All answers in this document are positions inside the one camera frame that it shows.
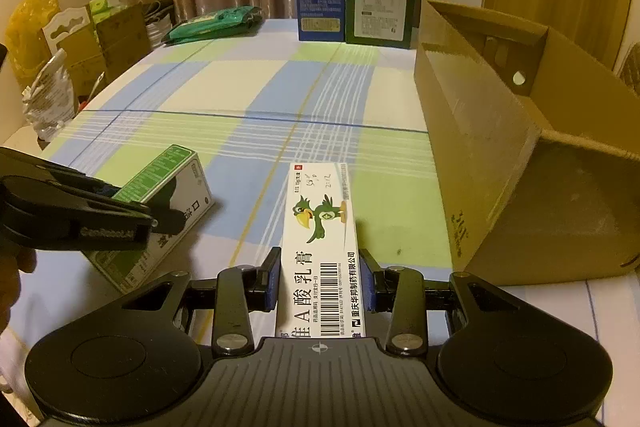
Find checked cloth desktop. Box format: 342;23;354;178
0;18;640;358

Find green tissue boxes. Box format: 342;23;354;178
89;0;133;20

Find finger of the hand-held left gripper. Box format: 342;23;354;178
112;199;187;236
0;147;122;202

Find small brown storage carton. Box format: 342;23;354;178
62;34;108;98

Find person's left hand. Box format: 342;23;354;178
0;247;38;338

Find white carved chair back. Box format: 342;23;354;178
41;6;95;55

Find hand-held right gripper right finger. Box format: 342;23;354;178
357;248;531;357

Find brown cardboard box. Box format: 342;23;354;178
413;0;640;289

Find yellow plastic bag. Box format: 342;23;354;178
5;0;61;92

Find white striped bag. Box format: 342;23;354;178
144;0;177;52

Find long white ointment box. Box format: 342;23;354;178
274;161;362;342

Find tall brown paper carton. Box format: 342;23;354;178
95;14;151;80

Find white plastic bag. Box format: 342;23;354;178
21;49;76;142

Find green white medicine box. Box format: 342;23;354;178
86;144;217;296

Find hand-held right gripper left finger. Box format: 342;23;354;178
107;248;282;359

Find green wipes packet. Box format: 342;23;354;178
162;6;263;44

